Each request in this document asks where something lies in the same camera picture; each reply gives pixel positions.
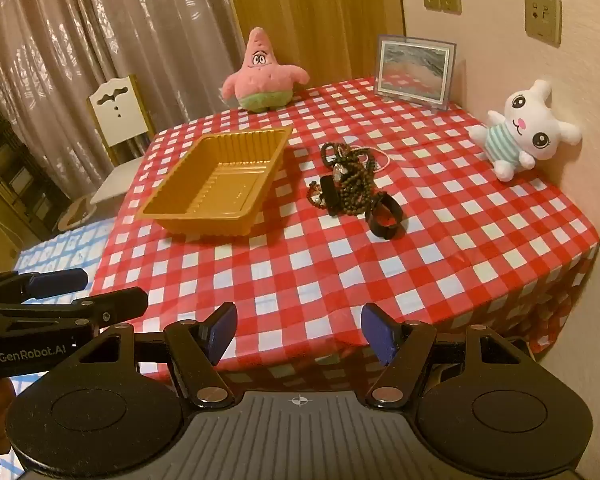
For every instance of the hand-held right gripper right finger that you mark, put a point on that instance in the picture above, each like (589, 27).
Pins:
(377, 332)

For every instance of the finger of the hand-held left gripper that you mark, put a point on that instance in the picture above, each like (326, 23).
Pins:
(55, 282)
(115, 302)

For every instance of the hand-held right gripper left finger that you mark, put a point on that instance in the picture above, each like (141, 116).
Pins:
(222, 330)

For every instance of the golden plastic tray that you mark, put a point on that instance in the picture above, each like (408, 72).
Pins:
(220, 185)

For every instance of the blue checkered cloth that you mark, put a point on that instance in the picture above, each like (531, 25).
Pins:
(60, 250)

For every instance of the woven floor basket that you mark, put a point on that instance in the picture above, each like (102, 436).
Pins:
(75, 212)

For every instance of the red checkered tablecloth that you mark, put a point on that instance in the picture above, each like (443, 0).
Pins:
(430, 260)

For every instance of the dark folding step ladder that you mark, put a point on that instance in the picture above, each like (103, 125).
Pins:
(15, 180)

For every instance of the white wooden chair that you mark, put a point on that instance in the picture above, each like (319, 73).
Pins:
(120, 110)

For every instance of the grey patterned curtain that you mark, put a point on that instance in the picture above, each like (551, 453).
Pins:
(80, 35)

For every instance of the pink starfish plush toy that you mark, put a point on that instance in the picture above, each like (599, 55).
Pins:
(262, 80)

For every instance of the white bunny plush toy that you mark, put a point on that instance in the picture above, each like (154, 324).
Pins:
(525, 120)

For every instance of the wooden door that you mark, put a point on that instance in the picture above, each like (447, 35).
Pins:
(330, 10)

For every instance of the clear picture frame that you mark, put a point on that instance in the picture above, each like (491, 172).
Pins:
(415, 70)

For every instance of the beige wall socket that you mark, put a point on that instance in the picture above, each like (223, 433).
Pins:
(542, 17)

